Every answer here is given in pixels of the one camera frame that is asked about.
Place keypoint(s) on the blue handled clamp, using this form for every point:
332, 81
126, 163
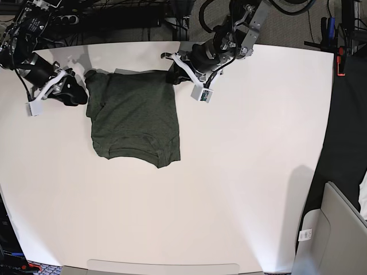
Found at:
327, 31

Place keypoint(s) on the orange clamp bottom left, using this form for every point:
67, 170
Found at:
31, 268

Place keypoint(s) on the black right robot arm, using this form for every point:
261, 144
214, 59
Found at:
20, 39

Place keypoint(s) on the orange black clamp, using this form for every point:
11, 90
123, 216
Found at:
341, 60

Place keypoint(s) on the black flat electronics box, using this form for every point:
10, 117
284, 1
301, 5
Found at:
143, 23

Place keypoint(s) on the beige plastic bin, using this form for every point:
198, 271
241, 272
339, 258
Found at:
338, 243

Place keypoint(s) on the grey metal table leg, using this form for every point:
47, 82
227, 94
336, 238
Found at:
177, 16

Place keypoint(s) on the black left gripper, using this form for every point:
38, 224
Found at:
201, 59

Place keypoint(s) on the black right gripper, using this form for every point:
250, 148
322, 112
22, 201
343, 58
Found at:
41, 71

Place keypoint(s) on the dark green long-sleeve shirt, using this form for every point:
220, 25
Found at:
133, 115

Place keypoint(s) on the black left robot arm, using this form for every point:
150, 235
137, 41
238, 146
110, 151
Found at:
233, 40

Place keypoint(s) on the black printed box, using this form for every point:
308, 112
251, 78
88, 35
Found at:
12, 257

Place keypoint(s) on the white barcode label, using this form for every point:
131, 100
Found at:
305, 235

